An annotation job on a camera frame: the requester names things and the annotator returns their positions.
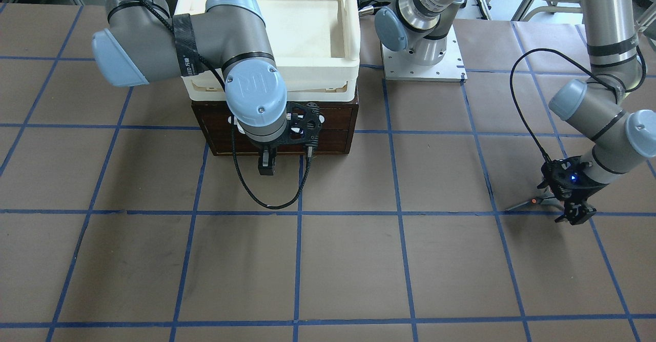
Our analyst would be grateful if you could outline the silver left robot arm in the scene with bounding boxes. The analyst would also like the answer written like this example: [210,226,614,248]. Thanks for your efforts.
[375,0,654,225]

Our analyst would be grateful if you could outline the wooden top drawer white handle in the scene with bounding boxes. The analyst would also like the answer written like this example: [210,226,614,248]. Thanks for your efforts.
[193,104,358,131]

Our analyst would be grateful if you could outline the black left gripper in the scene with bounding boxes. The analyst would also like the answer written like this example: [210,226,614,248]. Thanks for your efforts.
[537,156,605,226]

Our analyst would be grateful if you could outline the cream plastic tray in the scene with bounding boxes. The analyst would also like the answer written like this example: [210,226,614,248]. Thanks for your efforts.
[174,0,361,103]

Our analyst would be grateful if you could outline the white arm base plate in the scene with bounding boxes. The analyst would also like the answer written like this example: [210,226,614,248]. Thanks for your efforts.
[380,27,468,82]

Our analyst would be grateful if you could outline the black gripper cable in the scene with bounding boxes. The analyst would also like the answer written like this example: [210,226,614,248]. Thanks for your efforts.
[509,48,626,162]
[230,127,313,210]

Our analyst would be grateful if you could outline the dark wooden drawer cabinet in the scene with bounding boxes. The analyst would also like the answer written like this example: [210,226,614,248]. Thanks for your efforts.
[198,91,358,156]

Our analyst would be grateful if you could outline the orange grey handled scissors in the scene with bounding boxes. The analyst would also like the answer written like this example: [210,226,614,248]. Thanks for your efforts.
[505,193,564,212]

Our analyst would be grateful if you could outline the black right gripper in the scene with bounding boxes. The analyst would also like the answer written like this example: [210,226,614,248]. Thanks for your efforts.
[258,102,322,176]

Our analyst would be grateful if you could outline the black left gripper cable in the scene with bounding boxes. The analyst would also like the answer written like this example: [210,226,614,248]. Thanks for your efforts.
[509,48,626,162]

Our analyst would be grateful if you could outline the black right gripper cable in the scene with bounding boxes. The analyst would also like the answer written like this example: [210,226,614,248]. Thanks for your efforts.
[230,127,313,210]

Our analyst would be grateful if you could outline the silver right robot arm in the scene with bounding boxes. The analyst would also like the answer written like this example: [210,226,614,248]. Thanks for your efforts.
[92,0,322,175]

